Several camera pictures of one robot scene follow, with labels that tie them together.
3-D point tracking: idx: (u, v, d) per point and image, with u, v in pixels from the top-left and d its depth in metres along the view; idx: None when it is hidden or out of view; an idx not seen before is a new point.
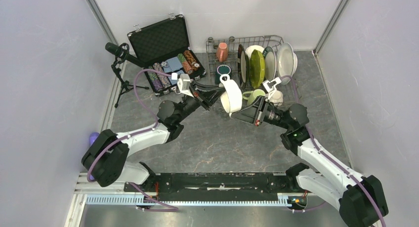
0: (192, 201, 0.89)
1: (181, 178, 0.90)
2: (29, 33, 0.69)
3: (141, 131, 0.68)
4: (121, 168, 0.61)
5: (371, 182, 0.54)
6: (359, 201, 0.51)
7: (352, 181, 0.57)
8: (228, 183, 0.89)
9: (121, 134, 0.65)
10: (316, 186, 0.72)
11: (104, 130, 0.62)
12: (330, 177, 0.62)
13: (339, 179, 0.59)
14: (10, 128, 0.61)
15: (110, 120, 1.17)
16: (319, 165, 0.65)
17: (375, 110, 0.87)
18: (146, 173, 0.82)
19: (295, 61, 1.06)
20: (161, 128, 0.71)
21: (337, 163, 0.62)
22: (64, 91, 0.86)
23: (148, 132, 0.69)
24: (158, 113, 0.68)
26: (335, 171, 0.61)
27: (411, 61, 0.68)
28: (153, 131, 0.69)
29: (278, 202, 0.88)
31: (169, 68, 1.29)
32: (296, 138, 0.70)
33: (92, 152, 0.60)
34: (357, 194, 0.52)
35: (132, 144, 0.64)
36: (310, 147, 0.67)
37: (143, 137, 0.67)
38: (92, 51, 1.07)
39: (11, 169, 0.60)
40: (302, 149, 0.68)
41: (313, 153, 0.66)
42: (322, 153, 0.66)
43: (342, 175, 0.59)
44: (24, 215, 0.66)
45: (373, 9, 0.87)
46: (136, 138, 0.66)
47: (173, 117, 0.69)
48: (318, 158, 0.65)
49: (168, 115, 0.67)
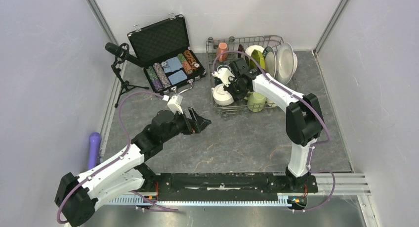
0: (192, 201, 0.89)
1: (181, 178, 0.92)
2: (29, 33, 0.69)
3: (106, 165, 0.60)
4: (92, 207, 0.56)
5: (310, 98, 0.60)
6: (298, 113, 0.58)
7: (294, 99, 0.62)
8: (228, 183, 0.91)
9: (82, 177, 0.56)
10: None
11: (63, 178, 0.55)
12: (279, 102, 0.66)
13: (283, 100, 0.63)
14: (10, 128, 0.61)
15: (110, 120, 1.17)
16: (269, 93, 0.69)
17: (375, 110, 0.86)
18: (142, 178, 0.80)
19: (295, 61, 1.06)
20: (132, 155, 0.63)
21: (283, 88, 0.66)
22: (63, 91, 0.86)
23: (115, 165, 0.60)
24: (154, 118, 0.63)
26: (281, 94, 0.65)
27: (410, 61, 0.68)
28: (121, 160, 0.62)
29: (278, 202, 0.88)
31: (169, 68, 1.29)
32: (250, 74, 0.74)
33: (58, 197, 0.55)
34: (297, 108, 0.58)
35: (95, 184, 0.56)
36: (262, 79, 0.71)
37: (110, 171, 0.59)
38: (92, 51, 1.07)
39: (11, 169, 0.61)
40: (255, 83, 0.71)
41: (264, 84, 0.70)
42: (272, 82, 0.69)
43: (286, 96, 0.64)
44: (24, 215, 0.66)
45: (373, 9, 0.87)
46: (100, 176, 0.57)
47: (166, 129, 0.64)
48: (268, 86, 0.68)
49: (166, 122, 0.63)
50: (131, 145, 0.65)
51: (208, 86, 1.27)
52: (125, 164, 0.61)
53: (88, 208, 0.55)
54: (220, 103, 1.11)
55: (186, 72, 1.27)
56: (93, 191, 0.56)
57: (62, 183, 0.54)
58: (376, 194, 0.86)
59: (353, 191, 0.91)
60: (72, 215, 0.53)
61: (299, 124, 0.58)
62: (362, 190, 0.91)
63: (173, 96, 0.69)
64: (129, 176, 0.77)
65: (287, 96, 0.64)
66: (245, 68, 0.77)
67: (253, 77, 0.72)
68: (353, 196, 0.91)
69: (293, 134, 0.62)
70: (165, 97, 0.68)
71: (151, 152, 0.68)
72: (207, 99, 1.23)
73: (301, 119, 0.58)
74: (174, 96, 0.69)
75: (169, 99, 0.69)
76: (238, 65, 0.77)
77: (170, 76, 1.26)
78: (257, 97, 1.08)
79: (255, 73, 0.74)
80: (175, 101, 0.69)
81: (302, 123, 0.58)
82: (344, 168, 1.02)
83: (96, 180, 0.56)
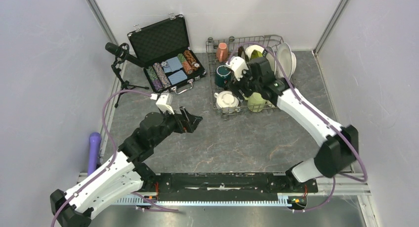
0: (192, 201, 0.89)
1: (181, 178, 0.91)
2: (29, 33, 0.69)
3: (92, 179, 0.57)
4: (86, 220, 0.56)
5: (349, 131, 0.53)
6: (337, 150, 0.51)
7: (331, 131, 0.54)
8: (228, 183, 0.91)
9: (68, 194, 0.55)
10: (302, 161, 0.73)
11: (51, 195, 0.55)
12: (309, 127, 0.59)
13: (318, 129, 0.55)
14: (10, 128, 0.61)
15: (110, 120, 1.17)
16: (298, 116, 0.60)
17: (375, 110, 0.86)
18: (140, 180, 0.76)
19: (293, 61, 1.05)
20: (119, 164, 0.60)
21: (317, 114, 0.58)
22: (63, 91, 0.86)
23: (103, 178, 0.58)
24: (141, 122, 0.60)
26: (315, 121, 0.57)
27: (410, 61, 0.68)
28: (108, 171, 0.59)
29: (278, 202, 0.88)
31: (169, 68, 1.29)
32: (274, 88, 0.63)
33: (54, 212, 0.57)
34: (336, 142, 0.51)
35: (81, 201, 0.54)
36: (292, 97, 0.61)
37: (97, 185, 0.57)
38: (92, 51, 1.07)
39: (11, 169, 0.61)
40: (282, 100, 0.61)
41: (293, 104, 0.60)
42: (303, 103, 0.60)
43: (321, 125, 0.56)
44: (25, 215, 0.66)
45: (373, 9, 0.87)
46: (86, 191, 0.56)
47: (155, 134, 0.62)
48: (298, 109, 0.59)
49: (154, 126, 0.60)
50: (119, 152, 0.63)
51: (208, 86, 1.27)
52: (112, 175, 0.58)
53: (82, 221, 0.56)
54: (220, 106, 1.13)
55: (186, 72, 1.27)
56: (82, 206, 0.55)
57: (52, 201, 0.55)
58: (376, 194, 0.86)
59: (352, 191, 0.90)
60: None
61: (336, 162, 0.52)
62: (363, 190, 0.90)
63: (161, 95, 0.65)
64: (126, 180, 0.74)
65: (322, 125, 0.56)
66: (270, 74, 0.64)
67: (278, 92, 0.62)
68: (353, 196, 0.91)
69: (322, 167, 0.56)
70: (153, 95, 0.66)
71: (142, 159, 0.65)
72: (207, 99, 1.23)
73: (339, 156, 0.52)
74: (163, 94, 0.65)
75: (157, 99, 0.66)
76: (263, 70, 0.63)
77: (170, 76, 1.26)
78: (257, 97, 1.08)
79: (280, 86, 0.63)
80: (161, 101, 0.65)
81: (339, 160, 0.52)
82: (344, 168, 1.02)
83: (82, 196, 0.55)
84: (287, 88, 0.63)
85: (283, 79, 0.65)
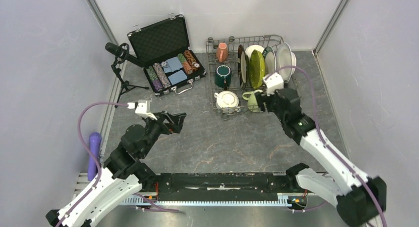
0: (192, 201, 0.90)
1: (181, 178, 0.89)
2: (29, 33, 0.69)
3: (81, 199, 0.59)
4: None
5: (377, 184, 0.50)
6: (363, 203, 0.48)
7: (356, 181, 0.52)
8: (228, 183, 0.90)
9: (61, 214, 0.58)
10: (316, 183, 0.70)
11: (46, 215, 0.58)
12: (333, 173, 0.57)
13: (343, 178, 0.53)
14: (10, 128, 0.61)
15: (110, 120, 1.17)
16: (322, 159, 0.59)
17: (375, 110, 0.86)
18: (138, 183, 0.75)
19: (293, 60, 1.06)
20: (105, 182, 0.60)
21: (342, 160, 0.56)
22: (63, 91, 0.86)
23: (89, 197, 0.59)
24: (122, 137, 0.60)
26: (339, 168, 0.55)
27: (411, 61, 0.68)
28: (95, 190, 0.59)
29: (278, 202, 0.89)
31: (169, 68, 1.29)
32: (299, 127, 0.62)
33: None
34: (362, 195, 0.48)
35: (73, 221, 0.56)
36: (315, 138, 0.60)
37: (86, 204, 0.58)
38: (92, 51, 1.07)
39: (10, 169, 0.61)
40: (306, 141, 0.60)
41: (317, 146, 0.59)
42: (328, 146, 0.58)
43: (347, 173, 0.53)
44: (25, 215, 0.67)
45: (373, 9, 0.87)
46: (77, 211, 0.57)
47: (139, 147, 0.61)
48: (322, 152, 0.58)
49: (137, 141, 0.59)
50: (104, 169, 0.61)
51: (208, 86, 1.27)
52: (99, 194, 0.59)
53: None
54: (220, 105, 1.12)
55: (186, 72, 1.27)
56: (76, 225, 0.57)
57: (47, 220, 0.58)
58: None
59: None
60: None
61: (363, 217, 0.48)
62: None
63: (139, 104, 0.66)
64: (125, 185, 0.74)
65: (348, 174, 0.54)
66: (297, 112, 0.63)
67: (302, 132, 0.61)
68: None
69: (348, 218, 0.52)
70: (130, 105, 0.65)
71: (129, 173, 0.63)
72: (207, 99, 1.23)
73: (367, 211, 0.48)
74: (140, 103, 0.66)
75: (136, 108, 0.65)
76: (292, 109, 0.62)
77: (170, 76, 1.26)
78: None
79: (306, 126, 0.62)
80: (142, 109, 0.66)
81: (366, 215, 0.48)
82: None
83: (73, 216, 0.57)
84: (314, 129, 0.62)
85: (311, 118, 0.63)
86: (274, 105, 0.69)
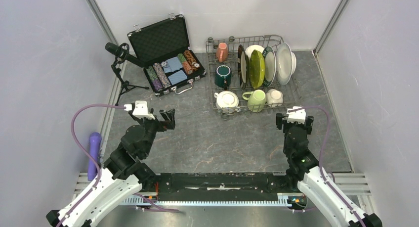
0: (192, 201, 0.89)
1: (181, 178, 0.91)
2: (29, 33, 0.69)
3: (81, 199, 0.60)
4: None
5: (372, 219, 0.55)
6: None
7: (354, 217, 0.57)
8: (228, 183, 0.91)
9: (60, 214, 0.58)
10: (317, 199, 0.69)
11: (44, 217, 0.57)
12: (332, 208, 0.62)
13: (341, 213, 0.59)
14: (10, 128, 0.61)
15: (110, 120, 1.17)
16: (322, 195, 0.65)
17: (375, 110, 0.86)
18: (138, 183, 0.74)
19: (293, 60, 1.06)
20: (105, 182, 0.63)
21: (342, 197, 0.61)
22: (63, 91, 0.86)
23: (90, 197, 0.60)
24: (122, 138, 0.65)
26: (339, 204, 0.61)
27: (411, 61, 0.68)
28: (95, 190, 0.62)
29: (278, 202, 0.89)
31: (169, 68, 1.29)
32: (303, 164, 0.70)
33: None
34: None
35: (73, 221, 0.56)
36: (317, 175, 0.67)
37: (86, 204, 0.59)
38: (92, 51, 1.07)
39: (10, 169, 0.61)
40: (309, 177, 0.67)
41: (318, 182, 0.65)
42: (328, 183, 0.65)
43: (345, 209, 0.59)
44: (26, 215, 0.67)
45: (373, 9, 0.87)
46: (77, 211, 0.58)
47: (138, 146, 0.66)
48: (323, 188, 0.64)
49: (135, 140, 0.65)
50: (104, 169, 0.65)
51: (208, 86, 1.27)
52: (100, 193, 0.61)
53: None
54: (220, 105, 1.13)
55: (186, 72, 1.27)
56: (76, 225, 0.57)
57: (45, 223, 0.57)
58: (376, 194, 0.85)
59: (353, 191, 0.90)
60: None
61: None
62: (362, 190, 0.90)
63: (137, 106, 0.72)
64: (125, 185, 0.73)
65: (346, 210, 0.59)
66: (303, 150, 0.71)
67: (305, 168, 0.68)
68: (353, 196, 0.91)
69: None
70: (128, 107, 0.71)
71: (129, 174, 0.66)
72: (207, 99, 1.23)
73: None
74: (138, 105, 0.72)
75: (133, 110, 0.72)
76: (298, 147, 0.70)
77: (170, 76, 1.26)
78: (257, 96, 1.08)
79: (309, 163, 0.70)
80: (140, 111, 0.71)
81: None
82: (344, 168, 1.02)
83: (74, 216, 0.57)
84: (315, 166, 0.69)
85: (314, 157, 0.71)
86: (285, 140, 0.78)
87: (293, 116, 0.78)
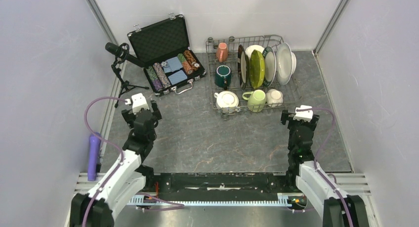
0: (195, 201, 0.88)
1: (181, 179, 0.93)
2: (29, 33, 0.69)
3: (110, 174, 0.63)
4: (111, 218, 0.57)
5: (356, 201, 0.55)
6: (335, 210, 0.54)
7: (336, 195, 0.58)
8: (228, 183, 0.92)
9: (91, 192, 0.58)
10: (311, 192, 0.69)
11: (72, 199, 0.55)
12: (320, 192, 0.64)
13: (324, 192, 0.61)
14: (10, 128, 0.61)
15: (110, 120, 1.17)
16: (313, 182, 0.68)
17: (375, 110, 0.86)
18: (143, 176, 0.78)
19: (293, 60, 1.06)
20: (130, 158, 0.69)
21: (328, 180, 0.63)
22: (63, 91, 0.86)
23: (118, 172, 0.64)
24: (134, 121, 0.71)
26: (323, 185, 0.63)
27: (410, 61, 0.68)
28: (123, 165, 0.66)
29: (278, 202, 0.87)
31: (169, 68, 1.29)
32: (300, 158, 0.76)
33: (73, 223, 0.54)
34: (335, 204, 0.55)
35: (107, 193, 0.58)
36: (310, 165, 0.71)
37: (116, 178, 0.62)
38: (92, 51, 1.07)
39: (10, 169, 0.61)
40: (303, 167, 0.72)
41: (310, 171, 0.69)
42: (318, 171, 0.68)
43: (328, 189, 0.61)
44: (26, 215, 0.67)
45: (373, 9, 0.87)
46: (109, 185, 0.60)
47: (148, 127, 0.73)
48: (313, 174, 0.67)
49: (146, 121, 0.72)
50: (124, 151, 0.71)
51: (208, 86, 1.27)
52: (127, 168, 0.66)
53: (108, 221, 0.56)
54: (220, 105, 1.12)
55: (186, 72, 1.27)
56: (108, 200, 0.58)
57: (73, 205, 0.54)
58: (377, 194, 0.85)
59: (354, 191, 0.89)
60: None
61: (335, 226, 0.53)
62: (362, 190, 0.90)
63: (133, 98, 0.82)
64: (131, 178, 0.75)
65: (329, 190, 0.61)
66: (306, 149, 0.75)
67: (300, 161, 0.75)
68: None
69: None
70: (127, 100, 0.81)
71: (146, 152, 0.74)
72: (207, 99, 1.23)
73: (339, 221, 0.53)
74: (134, 97, 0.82)
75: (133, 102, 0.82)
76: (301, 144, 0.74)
77: (170, 76, 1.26)
78: (257, 96, 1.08)
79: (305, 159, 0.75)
80: (136, 102, 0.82)
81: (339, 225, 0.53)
82: (344, 168, 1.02)
83: (107, 189, 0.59)
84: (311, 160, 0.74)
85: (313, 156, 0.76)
86: (292, 136, 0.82)
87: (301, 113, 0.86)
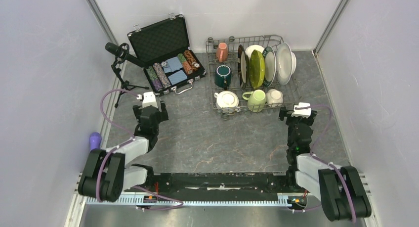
0: (194, 201, 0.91)
1: (181, 179, 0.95)
2: (28, 33, 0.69)
3: (126, 143, 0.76)
4: (121, 178, 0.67)
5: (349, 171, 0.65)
6: (330, 177, 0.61)
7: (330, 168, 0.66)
8: (228, 183, 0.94)
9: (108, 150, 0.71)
10: (306, 177, 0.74)
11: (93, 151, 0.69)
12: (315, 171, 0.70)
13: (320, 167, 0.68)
14: (9, 129, 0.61)
15: (110, 120, 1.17)
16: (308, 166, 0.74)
17: (375, 110, 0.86)
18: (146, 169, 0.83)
19: (293, 60, 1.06)
20: (140, 138, 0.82)
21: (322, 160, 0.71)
22: (63, 91, 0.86)
23: (131, 143, 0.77)
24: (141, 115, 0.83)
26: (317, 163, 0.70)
27: (411, 61, 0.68)
28: (135, 140, 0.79)
29: (279, 202, 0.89)
31: (169, 68, 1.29)
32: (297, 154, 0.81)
33: (86, 174, 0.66)
34: (331, 173, 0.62)
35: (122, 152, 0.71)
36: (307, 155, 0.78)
37: (130, 146, 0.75)
38: (92, 51, 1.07)
39: (10, 169, 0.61)
40: (299, 158, 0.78)
41: (307, 158, 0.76)
42: (314, 157, 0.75)
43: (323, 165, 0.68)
44: (26, 215, 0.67)
45: (373, 9, 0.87)
46: (124, 148, 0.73)
47: (153, 119, 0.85)
48: (308, 158, 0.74)
49: (152, 114, 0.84)
50: None
51: (208, 86, 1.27)
52: (139, 143, 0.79)
53: (119, 178, 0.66)
54: (220, 104, 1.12)
55: (186, 72, 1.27)
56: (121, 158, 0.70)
57: (92, 157, 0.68)
58: (377, 194, 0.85)
59: None
60: (108, 186, 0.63)
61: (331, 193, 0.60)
62: None
63: (145, 94, 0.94)
64: (135, 168, 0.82)
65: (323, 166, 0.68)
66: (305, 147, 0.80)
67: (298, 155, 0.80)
68: None
69: (324, 202, 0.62)
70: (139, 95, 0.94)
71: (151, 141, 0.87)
72: (207, 99, 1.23)
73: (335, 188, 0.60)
74: (145, 94, 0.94)
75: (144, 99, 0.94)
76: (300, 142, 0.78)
77: (170, 76, 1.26)
78: (257, 96, 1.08)
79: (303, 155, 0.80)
80: (147, 99, 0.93)
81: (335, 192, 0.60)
82: None
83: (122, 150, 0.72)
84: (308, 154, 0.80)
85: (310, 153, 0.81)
86: (291, 133, 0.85)
87: (300, 111, 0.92)
